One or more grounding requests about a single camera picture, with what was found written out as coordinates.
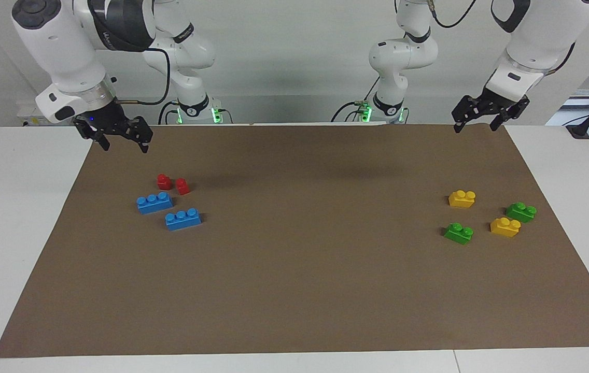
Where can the yellow two-stud toy brick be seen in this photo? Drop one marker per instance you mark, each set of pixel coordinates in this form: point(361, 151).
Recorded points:
point(504, 228)
point(461, 199)

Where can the small red toy brick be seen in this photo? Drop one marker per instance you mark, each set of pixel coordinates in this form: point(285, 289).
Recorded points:
point(182, 187)
point(164, 182)

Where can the brown table mat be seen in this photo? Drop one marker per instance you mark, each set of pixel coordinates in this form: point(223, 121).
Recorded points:
point(294, 285)

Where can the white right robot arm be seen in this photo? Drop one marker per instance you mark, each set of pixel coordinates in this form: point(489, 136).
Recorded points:
point(66, 46)

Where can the blue three-stud toy brick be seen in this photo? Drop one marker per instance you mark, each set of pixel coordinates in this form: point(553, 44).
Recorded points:
point(154, 204)
point(183, 220)

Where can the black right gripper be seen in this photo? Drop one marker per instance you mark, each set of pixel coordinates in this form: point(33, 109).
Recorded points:
point(113, 123)

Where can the white wall socket box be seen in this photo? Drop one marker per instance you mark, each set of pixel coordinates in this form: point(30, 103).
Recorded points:
point(27, 115)

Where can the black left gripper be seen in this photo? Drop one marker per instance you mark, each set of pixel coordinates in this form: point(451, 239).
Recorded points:
point(486, 106)

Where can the green two-stud toy brick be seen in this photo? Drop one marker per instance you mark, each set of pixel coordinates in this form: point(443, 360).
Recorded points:
point(458, 234)
point(520, 213)

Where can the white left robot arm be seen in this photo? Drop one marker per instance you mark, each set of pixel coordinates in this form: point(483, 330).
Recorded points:
point(538, 36)

